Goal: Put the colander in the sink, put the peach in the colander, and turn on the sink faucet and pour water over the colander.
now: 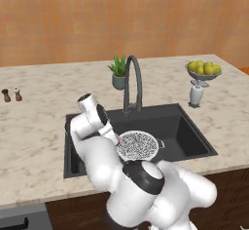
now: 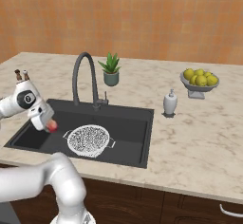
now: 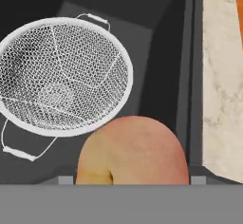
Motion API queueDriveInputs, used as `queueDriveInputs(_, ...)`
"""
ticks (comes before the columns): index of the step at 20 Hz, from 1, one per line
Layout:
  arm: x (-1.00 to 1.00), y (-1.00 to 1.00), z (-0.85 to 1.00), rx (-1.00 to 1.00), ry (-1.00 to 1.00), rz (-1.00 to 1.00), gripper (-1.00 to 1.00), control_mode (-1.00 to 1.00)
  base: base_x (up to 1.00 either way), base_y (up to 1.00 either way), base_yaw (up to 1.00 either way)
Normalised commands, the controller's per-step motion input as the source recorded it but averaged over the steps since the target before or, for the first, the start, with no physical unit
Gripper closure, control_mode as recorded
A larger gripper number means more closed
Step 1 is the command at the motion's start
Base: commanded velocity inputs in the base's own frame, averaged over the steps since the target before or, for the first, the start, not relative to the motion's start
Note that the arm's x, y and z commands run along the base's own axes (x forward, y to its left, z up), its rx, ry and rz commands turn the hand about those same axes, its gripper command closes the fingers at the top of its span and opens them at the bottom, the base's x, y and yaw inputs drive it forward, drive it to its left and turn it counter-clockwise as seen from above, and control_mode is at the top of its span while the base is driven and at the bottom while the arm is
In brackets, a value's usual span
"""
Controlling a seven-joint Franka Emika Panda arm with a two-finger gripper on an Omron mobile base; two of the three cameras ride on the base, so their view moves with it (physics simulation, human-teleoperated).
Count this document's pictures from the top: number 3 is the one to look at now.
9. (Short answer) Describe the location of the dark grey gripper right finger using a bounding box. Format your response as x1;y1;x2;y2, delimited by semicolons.
187;165;222;186

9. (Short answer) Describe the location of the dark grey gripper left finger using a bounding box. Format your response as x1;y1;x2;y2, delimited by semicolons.
39;165;79;186

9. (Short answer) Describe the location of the pink yellow peach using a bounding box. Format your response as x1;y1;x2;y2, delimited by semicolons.
75;115;191;186

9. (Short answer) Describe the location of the white mesh colander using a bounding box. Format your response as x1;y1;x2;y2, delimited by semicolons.
0;12;134;162

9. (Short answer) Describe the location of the dark grey sink basin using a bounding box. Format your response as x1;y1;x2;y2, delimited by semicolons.
0;0;204;186

